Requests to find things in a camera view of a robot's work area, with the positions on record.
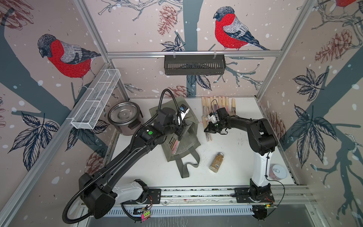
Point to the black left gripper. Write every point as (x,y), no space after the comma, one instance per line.
(180,131)

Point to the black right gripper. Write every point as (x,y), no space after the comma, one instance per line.
(211,129)

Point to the purple folding fan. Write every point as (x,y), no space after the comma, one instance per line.
(216,103)

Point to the grey white folding fan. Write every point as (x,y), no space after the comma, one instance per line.
(233,107)

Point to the olive green tote bag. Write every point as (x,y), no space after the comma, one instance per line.
(187,143)

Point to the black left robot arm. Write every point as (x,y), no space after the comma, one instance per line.
(97,190)

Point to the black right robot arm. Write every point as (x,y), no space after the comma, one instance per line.
(261,140)

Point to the pink fan inside bag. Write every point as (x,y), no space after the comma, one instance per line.
(173,144)

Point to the glass spice jar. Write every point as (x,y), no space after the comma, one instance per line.
(216,163)

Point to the black hanging shelf basket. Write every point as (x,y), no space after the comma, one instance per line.
(208,64)

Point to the white round tin can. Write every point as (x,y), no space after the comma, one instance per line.
(277,172)

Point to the pink circuit board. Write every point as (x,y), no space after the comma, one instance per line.
(142,215)

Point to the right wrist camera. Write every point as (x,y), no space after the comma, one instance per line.
(213,118)

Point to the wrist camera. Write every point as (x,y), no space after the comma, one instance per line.
(213,118)
(183,111)

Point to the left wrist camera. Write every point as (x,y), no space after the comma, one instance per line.
(183,111)

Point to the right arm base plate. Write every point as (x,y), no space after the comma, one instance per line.
(246,195)

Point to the aluminium mounting rail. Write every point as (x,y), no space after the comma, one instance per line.
(223,195)

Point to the white wire mesh basket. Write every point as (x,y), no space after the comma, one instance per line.
(91,109)

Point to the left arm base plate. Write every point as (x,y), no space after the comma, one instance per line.
(153,196)

